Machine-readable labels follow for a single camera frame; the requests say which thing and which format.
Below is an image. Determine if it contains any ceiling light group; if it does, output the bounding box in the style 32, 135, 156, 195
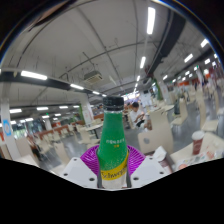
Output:
0, 6, 221, 124

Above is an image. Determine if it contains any green drink bottle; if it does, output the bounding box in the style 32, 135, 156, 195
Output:
96, 95, 130, 190

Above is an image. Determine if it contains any beige chair group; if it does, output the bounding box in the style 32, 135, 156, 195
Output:
13, 89, 224, 168

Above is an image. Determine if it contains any red paper cup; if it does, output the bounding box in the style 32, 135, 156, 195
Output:
191, 130, 205, 156

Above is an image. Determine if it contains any printed paper tray liner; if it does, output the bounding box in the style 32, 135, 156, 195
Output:
173, 156, 205, 172

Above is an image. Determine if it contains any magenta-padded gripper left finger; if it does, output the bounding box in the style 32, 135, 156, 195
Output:
60, 144, 101, 190

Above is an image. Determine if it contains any ceiling air conditioner unit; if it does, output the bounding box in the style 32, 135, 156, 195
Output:
82, 69, 104, 84

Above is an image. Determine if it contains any person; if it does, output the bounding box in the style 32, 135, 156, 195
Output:
26, 134, 43, 162
128, 101, 153, 131

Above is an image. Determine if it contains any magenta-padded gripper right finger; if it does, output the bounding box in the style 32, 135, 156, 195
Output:
126, 145, 170, 189

